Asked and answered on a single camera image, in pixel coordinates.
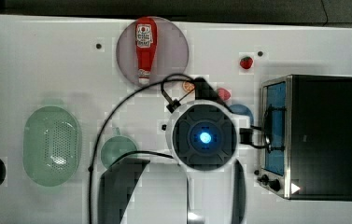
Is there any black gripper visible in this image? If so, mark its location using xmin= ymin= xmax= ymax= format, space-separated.
xmin=193 ymin=77 xmax=224 ymax=105

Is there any red plush ketchup bottle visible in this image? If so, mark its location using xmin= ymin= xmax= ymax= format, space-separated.
xmin=134 ymin=17 xmax=158 ymax=85

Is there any orange slice toy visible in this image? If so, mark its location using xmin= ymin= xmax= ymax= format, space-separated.
xmin=182 ymin=81 xmax=195 ymax=92

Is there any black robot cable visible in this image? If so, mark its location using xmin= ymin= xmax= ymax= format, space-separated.
xmin=88 ymin=73 xmax=273 ymax=224

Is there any pink green strawberry toy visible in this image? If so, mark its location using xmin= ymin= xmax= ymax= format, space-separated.
xmin=217 ymin=88 xmax=232 ymax=101

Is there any small red strawberry toy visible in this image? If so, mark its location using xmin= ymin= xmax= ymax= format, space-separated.
xmin=239 ymin=56 xmax=254 ymax=70

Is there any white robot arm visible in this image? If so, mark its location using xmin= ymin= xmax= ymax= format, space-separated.
xmin=97 ymin=77 xmax=253 ymax=224

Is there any green oval colander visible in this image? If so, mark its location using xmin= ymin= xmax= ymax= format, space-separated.
xmin=22 ymin=104 xmax=81 ymax=187

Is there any silver black toaster oven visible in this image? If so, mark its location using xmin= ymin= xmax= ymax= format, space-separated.
xmin=256 ymin=75 xmax=352 ymax=202

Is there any grey round plate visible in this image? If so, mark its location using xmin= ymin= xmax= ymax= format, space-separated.
xmin=116 ymin=17 xmax=189 ymax=87

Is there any green mug with handle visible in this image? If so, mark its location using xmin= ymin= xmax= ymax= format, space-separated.
xmin=100 ymin=127 xmax=137 ymax=168

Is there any blue cup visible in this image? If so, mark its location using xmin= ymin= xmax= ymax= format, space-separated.
xmin=230 ymin=104 xmax=254 ymax=125

